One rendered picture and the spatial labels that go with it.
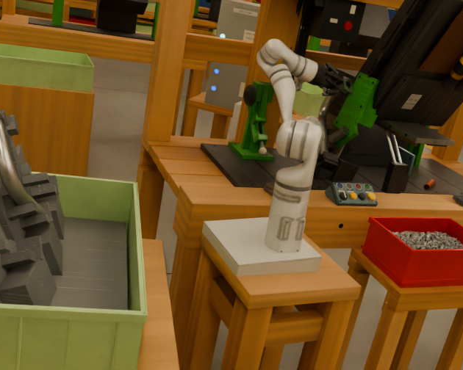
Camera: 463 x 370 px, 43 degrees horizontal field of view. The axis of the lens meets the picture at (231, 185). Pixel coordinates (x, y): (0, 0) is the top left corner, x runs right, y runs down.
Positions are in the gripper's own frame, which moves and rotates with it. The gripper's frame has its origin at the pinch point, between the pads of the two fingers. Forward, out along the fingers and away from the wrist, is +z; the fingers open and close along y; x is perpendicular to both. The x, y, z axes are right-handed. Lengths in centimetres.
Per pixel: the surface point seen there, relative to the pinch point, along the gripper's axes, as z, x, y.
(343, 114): 3.0, 2.7, -9.1
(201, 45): -43, 30, 17
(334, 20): -6.7, -3.6, 23.9
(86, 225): -79, 11, -70
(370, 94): 3.3, -10.6, -7.6
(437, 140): 23.5, -20.2, -22.8
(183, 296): -41, 26, -79
